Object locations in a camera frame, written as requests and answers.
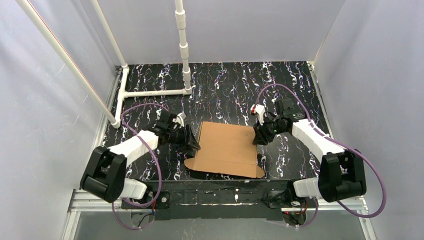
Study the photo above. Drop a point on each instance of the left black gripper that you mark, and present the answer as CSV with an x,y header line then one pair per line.
x,y
180,137

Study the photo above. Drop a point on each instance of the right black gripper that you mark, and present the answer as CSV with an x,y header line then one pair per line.
x,y
266,129

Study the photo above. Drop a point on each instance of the brown cardboard box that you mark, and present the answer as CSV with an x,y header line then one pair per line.
x,y
226,149

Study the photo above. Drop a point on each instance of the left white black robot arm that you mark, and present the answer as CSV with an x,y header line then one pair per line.
x,y
105,172

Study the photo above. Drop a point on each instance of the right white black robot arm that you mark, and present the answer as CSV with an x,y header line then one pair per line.
x,y
341,173

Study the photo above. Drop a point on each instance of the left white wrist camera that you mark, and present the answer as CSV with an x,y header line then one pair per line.
x,y
180,119

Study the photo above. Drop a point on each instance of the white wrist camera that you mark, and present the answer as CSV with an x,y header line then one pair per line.
x,y
180,119
258,111

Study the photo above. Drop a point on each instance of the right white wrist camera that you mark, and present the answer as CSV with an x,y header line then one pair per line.
x,y
258,111

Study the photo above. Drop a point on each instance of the aluminium rail base frame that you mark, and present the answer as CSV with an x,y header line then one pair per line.
x,y
209,206

